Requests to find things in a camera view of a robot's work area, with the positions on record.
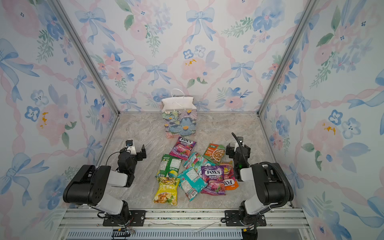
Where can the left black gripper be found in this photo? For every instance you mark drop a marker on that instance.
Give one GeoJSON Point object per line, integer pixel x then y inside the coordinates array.
{"type": "Point", "coordinates": [140, 153]}

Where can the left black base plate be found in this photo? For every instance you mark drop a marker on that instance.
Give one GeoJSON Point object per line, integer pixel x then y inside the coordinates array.
{"type": "Point", "coordinates": [131, 218]}

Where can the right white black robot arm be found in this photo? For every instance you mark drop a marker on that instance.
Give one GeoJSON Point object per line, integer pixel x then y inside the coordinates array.
{"type": "Point", "coordinates": [273, 189]}

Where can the right corner aluminium post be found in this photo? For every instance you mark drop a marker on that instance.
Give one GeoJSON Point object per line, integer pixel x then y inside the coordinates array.
{"type": "Point", "coordinates": [291, 47]}

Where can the yellow chips snack bag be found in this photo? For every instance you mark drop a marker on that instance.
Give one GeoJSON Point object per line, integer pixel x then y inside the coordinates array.
{"type": "Point", "coordinates": [168, 191]}

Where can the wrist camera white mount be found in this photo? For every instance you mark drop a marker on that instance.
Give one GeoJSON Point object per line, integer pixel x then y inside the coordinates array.
{"type": "Point", "coordinates": [239, 142]}
{"type": "Point", "coordinates": [130, 147]}

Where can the floral paper gift bag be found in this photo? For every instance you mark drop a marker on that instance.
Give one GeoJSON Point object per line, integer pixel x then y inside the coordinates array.
{"type": "Point", "coordinates": [179, 114]}

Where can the left corner aluminium post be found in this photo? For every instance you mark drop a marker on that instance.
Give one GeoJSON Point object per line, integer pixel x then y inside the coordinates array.
{"type": "Point", "coordinates": [59, 10]}

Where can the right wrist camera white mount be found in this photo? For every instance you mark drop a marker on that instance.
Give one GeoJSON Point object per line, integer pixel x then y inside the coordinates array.
{"type": "Point", "coordinates": [239, 142]}

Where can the orange Fox's fruits candy bag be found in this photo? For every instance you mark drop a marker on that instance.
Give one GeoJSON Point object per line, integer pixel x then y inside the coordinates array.
{"type": "Point", "coordinates": [229, 176]}

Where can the corner aluminium post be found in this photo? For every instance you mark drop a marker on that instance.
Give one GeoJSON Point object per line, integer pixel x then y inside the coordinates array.
{"type": "Point", "coordinates": [291, 47]}
{"type": "Point", "coordinates": [59, 10]}

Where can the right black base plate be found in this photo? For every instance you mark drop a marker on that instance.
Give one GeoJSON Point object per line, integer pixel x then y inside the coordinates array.
{"type": "Point", "coordinates": [236, 218]}

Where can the green snack bag back side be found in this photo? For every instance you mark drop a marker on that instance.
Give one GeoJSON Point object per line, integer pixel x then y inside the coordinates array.
{"type": "Point", "coordinates": [169, 167]}

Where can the teal mint candy bag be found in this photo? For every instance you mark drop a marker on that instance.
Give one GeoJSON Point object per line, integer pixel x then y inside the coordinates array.
{"type": "Point", "coordinates": [191, 183]}

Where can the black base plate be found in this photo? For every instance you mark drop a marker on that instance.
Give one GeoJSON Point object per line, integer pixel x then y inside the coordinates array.
{"type": "Point", "coordinates": [236, 218]}
{"type": "Point", "coordinates": [131, 218]}

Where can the purple Fox's berries candy bag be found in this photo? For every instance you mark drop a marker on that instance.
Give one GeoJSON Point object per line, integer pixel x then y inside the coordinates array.
{"type": "Point", "coordinates": [182, 149]}

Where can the aluminium front frame rail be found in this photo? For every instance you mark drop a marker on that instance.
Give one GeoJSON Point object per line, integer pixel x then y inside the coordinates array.
{"type": "Point", "coordinates": [186, 224]}

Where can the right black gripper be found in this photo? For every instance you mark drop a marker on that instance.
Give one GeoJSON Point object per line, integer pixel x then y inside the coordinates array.
{"type": "Point", "coordinates": [237, 151]}

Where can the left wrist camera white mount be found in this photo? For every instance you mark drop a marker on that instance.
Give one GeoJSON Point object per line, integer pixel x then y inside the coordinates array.
{"type": "Point", "coordinates": [130, 147]}

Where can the teal pink Fox's candy bag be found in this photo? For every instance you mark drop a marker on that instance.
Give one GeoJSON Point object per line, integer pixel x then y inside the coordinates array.
{"type": "Point", "coordinates": [196, 161]}

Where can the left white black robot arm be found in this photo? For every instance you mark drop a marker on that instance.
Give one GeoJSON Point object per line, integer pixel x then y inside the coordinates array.
{"type": "Point", "coordinates": [88, 186]}

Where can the green orange noodle snack packet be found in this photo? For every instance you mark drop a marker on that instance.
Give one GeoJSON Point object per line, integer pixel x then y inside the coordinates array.
{"type": "Point", "coordinates": [214, 153]}

